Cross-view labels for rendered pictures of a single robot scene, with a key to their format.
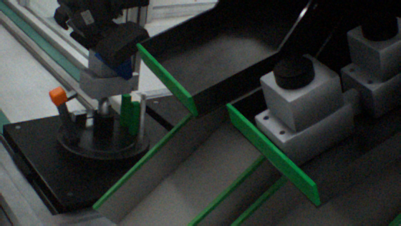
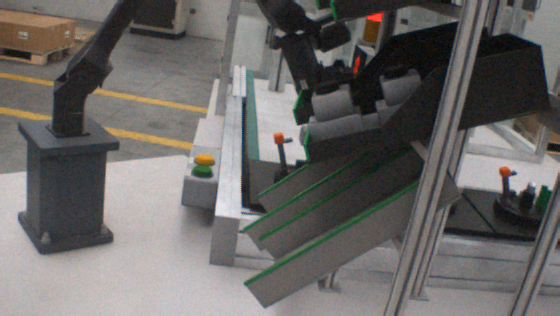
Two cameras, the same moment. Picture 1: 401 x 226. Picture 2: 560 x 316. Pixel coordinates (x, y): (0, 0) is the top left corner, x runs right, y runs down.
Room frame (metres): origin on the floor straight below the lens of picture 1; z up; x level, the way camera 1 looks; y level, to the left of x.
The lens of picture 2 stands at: (-0.18, -0.39, 1.40)
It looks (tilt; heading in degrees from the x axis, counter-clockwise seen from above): 19 degrees down; 32
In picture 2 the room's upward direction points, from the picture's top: 10 degrees clockwise
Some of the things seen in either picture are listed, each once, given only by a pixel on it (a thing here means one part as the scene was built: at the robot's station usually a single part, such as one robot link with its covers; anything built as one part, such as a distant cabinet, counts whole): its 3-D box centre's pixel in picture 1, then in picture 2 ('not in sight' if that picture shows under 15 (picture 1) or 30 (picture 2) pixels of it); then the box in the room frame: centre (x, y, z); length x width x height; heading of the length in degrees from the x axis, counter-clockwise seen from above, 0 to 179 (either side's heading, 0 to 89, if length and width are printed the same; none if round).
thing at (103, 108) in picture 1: (104, 104); not in sight; (0.79, 0.14, 1.04); 0.02 x 0.02 x 0.03
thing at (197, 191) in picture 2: not in sight; (202, 174); (0.72, 0.36, 0.93); 0.21 x 0.07 x 0.06; 39
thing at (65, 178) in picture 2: not in sight; (65, 182); (0.41, 0.43, 0.96); 0.15 x 0.15 x 0.20; 75
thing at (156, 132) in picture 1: (102, 151); (306, 190); (0.79, 0.14, 0.96); 0.24 x 0.24 x 0.02; 39
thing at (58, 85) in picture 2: not in sight; (72, 82); (0.41, 0.43, 1.15); 0.09 x 0.07 x 0.06; 56
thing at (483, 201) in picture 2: not in sight; (528, 196); (1.10, -0.25, 1.01); 0.24 x 0.24 x 0.13; 39
